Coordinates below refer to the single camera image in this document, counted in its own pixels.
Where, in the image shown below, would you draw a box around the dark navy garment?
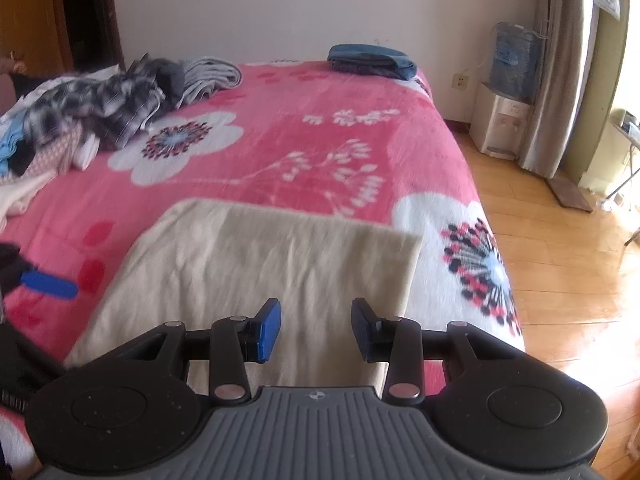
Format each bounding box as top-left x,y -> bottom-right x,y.
127,57 -> 187,108

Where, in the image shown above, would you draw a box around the white water dispenser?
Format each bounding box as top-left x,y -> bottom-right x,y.
469,82 -> 534,162

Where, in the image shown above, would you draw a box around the brown wooden board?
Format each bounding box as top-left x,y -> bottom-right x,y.
545,177 -> 594,212

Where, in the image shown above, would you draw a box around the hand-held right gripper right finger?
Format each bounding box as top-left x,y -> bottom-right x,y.
351,298 -> 516,405

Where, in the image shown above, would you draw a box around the wooden wardrobe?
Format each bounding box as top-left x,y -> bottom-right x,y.
0,0 -> 125,92

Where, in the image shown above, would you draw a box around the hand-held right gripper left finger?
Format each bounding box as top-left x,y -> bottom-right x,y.
122,298 -> 282,405

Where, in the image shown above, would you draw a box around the beige pants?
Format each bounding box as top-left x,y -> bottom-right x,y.
65,199 -> 424,397

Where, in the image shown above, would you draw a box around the dark plaid shirt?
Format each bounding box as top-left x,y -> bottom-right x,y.
22,60 -> 167,152

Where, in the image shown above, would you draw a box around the small white cloth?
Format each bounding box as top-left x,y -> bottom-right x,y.
74,135 -> 102,170

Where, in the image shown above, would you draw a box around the cream knit garment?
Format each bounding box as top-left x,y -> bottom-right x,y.
0,170 -> 58,233

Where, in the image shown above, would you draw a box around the grey-beige curtain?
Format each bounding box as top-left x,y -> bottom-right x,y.
517,0 -> 602,179

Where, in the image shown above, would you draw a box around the folded blue jeans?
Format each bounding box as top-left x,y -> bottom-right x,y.
330,59 -> 415,81

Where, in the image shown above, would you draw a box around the metal folding stand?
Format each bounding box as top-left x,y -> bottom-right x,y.
599,109 -> 640,247

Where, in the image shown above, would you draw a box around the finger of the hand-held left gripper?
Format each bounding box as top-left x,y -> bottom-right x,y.
0,242 -> 80,301

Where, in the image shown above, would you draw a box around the light blue garment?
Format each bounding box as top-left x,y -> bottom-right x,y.
0,119 -> 32,177

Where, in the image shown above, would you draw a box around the light blue-grey knit sweater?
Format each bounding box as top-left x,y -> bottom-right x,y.
179,56 -> 244,106

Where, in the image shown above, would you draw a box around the folded blue shirt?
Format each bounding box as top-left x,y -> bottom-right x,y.
327,44 -> 419,72

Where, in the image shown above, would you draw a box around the pink floral blanket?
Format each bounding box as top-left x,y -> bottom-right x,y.
0,59 -> 527,480

